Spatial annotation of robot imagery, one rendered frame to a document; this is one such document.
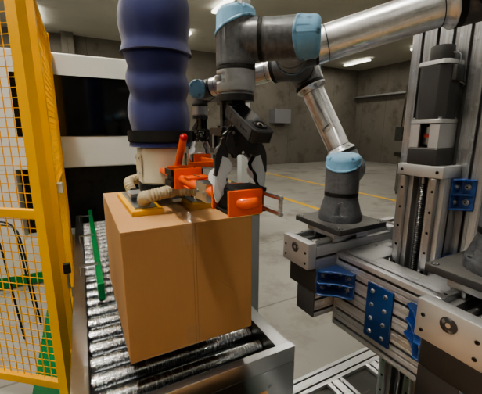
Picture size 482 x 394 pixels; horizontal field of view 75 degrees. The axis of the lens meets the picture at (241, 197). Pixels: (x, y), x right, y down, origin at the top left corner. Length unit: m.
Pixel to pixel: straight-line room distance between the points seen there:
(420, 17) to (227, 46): 0.38
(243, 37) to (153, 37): 0.53
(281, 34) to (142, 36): 0.60
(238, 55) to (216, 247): 0.58
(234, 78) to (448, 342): 0.67
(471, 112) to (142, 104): 0.96
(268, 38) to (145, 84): 0.57
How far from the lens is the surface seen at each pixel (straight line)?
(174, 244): 0.93
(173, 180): 0.92
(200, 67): 11.57
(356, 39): 0.75
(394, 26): 0.76
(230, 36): 0.62
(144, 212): 1.03
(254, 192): 0.60
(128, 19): 1.15
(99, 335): 1.50
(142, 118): 1.09
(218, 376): 1.12
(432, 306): 0.80
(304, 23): 0.61
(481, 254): 0.87
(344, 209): 1.11
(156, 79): 1.09
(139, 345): 1.04
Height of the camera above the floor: 1.35
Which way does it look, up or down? 12 degrees down
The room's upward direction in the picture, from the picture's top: straight up
